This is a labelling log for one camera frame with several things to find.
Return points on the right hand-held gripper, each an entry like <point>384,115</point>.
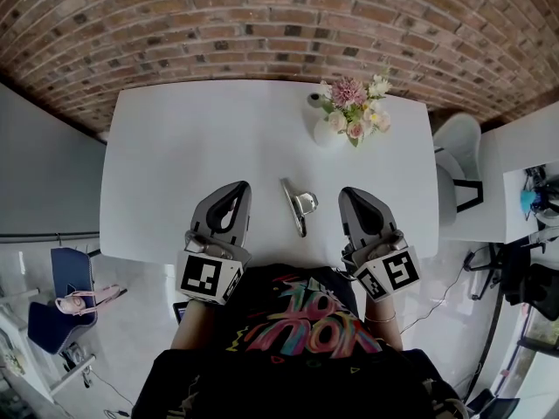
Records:
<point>393,273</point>

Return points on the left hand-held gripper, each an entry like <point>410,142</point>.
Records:
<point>201,275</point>

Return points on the silver metal binder clip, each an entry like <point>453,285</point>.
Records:
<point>297,210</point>

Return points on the person's right forearm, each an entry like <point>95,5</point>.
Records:
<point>382,336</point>

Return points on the person's left forearm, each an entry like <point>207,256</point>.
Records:
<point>192,325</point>

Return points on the person's right hand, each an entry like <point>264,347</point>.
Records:
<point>388,242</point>

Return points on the person's left hand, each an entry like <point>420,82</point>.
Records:
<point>214,250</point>

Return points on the white ceramic vase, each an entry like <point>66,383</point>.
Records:
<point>326,134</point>

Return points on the laptop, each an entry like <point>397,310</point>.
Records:
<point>180,312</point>

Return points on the white shell chair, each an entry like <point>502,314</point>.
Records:
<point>456,155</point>

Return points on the pink and white flower bouquet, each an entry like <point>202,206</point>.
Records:
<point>356,107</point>

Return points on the small grey round object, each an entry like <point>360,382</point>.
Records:
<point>314,99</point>

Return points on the person's black printed t-shirt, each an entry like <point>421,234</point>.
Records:
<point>297,365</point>

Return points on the small teal object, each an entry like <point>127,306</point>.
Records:
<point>527,199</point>

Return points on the blue chair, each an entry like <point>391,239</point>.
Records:
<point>65,286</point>

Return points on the pink headphones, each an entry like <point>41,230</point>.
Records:
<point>74,304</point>

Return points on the black office chair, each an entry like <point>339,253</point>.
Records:
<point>533,282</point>

